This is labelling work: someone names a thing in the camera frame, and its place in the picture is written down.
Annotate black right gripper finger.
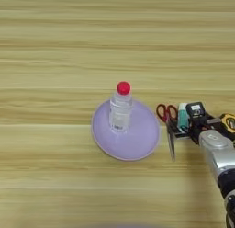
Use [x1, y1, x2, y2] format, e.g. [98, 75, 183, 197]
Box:
[167, 122, 189, 139]

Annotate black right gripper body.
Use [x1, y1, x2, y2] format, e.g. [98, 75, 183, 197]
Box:
[186, 112, 222, 145]

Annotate red handled scissors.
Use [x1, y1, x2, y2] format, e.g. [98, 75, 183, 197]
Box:
[155, 103, 179, 163]

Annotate black yellow tape measure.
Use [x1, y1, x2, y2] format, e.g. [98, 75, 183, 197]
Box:
[218, 112, 235, 138]

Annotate black box white label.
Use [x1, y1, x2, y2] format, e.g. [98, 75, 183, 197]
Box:
[185, 101, 207, 119]

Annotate purple round plate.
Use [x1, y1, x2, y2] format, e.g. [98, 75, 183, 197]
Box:
[91, 98, 162, 162]

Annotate clear bottle red cap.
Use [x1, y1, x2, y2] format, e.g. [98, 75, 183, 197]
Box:
[108, 81, 134, 133]

